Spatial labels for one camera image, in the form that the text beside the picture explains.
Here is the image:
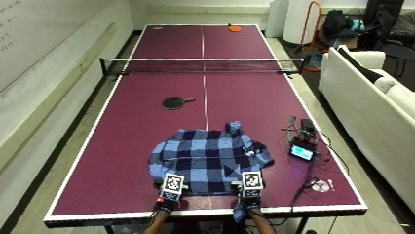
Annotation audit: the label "table tennis net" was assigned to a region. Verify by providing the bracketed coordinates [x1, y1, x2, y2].
[99, 57, 311, 76]

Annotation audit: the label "white cylindrical column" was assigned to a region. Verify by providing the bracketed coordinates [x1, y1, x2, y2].
[282, 0, 323, 45]

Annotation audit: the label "white sofa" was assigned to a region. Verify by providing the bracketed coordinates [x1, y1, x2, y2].
[318, 44, 415, 213]

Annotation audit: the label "whiteboard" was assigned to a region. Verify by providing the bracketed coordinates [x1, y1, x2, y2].
[0, 0, 115, 93]

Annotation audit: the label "white marker cube on left glove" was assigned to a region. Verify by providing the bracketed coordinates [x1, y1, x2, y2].
[158, 173, 185, 201]

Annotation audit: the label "blue plaid shirt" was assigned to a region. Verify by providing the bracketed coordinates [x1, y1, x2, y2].
[148, 121, 277, 223]

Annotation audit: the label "black cushion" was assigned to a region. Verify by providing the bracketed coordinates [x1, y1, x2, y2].
[337, 47, 386, 84]

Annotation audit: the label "white marker cube on right glove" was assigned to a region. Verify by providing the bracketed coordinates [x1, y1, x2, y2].
[240, 171, 265, 198]

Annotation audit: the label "black power adapter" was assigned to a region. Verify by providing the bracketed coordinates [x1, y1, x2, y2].
[299, 118, 317, 130]

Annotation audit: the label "white marker cube on glove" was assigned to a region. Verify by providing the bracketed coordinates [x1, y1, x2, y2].
[240, 171, 265, 198]
[158, 173, 185, 201]

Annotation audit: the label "black backpack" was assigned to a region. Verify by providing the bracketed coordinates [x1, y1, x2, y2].
[322, 9, 359, 39]

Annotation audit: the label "person's right hand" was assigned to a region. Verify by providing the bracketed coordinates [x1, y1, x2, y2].
[230, 180, 265, 211]

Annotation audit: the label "black cable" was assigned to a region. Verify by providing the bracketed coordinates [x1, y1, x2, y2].
[287, 130, 351, 209]

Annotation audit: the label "person's left hand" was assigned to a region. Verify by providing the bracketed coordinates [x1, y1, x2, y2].
[152, 180, 190, 212]

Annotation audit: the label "white disc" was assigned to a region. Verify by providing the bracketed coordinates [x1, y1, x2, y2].
[311, 179, 331, 193]

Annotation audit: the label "black table tennis paddle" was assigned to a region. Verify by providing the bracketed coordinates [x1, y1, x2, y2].
[161, 96, 197, 111]

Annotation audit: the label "orange metal frame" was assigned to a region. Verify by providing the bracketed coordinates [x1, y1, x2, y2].
[294, 0, 325, 73]

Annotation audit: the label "black office chair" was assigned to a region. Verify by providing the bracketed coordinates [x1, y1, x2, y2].
[362, 0, 415, 78]

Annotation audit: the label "small computer with screen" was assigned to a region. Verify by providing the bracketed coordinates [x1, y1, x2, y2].
[286, 129, 321, 163]

